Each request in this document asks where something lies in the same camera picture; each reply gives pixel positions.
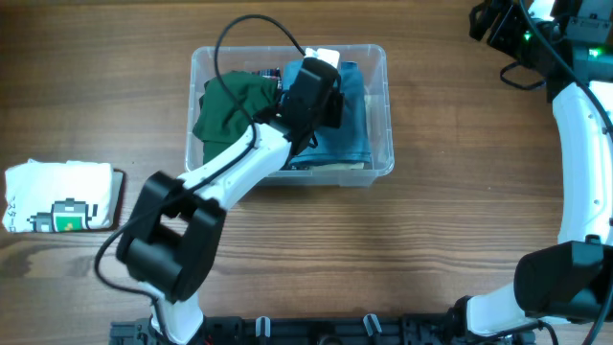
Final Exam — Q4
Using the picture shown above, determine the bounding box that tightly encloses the white printed t-shirt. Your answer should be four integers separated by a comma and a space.
2, 159, 124, 233

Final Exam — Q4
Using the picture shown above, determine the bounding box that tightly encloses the blue cloth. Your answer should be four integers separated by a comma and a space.
289, 61, 372, 170

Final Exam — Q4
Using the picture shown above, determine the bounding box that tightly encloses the beige cloth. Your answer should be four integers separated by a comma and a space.
306, 93, 384, 172

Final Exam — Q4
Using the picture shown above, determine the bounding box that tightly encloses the black camera cable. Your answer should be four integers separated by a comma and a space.
499, 0, 613, 345
93, 13, 307, 336

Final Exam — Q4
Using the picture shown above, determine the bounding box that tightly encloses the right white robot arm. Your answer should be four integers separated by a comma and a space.
442, 0, 612, 344

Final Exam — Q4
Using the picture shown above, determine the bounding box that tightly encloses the clear plastic storage bin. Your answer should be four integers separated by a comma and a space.
185, 44, 395, 187

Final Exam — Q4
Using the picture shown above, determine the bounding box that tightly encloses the dark green cloth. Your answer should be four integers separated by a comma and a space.
193, 71, 280, 164

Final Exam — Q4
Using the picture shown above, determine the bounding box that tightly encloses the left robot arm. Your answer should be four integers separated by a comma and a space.
116, 57, 344, 344

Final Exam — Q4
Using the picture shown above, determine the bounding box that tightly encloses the left black camera cable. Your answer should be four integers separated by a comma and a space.
93, 13, 307, 336

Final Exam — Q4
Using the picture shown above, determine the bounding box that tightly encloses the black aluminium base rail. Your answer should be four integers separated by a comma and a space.
108, 313, 536, 345

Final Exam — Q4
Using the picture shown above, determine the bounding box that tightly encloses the right black camera cable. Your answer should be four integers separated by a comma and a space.
499, 0, 613, 345

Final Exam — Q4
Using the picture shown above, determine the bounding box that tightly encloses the red plaid cloth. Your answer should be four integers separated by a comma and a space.
253, 68, 283, 90

